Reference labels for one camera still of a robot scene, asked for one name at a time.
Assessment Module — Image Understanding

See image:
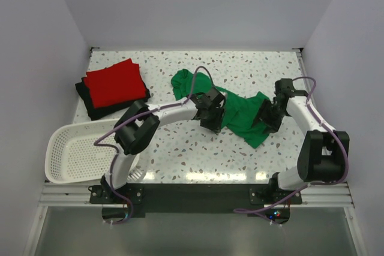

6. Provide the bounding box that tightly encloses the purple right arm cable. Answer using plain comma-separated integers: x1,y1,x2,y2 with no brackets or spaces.
233,76,350,218

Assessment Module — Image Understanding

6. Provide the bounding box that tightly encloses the aluminium front rail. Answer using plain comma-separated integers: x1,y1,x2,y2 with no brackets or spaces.
37,159,356,209

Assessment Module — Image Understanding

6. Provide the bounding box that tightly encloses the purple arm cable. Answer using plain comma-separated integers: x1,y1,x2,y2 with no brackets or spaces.
233,76,350,218
94,66,212,225

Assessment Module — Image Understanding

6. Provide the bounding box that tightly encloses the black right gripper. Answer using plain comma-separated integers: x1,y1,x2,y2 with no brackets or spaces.
251,99,288,134

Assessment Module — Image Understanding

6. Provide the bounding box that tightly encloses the green t shirt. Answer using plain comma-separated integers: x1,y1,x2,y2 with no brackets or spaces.
170,69,269,149

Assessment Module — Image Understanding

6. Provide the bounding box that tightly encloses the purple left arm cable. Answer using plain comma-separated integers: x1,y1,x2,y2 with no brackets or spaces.
94,66,212,225

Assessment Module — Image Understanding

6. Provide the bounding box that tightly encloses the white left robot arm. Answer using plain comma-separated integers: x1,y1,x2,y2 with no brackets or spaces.
94,88,227,203

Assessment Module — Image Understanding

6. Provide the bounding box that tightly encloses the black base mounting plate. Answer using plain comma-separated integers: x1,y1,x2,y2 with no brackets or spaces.
88,183,302,223

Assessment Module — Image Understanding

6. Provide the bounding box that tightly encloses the folded red t shirt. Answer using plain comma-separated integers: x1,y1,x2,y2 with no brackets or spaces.
85,59,146,108

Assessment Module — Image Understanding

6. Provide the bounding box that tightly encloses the white plastic basket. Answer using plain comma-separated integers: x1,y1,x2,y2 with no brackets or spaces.
44,119,143,185

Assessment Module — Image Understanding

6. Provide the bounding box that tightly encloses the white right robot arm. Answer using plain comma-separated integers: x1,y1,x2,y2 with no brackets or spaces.
252,77,350,204

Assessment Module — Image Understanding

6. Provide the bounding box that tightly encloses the folded black t shirt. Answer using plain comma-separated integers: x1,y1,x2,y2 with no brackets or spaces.
75,76,151,121

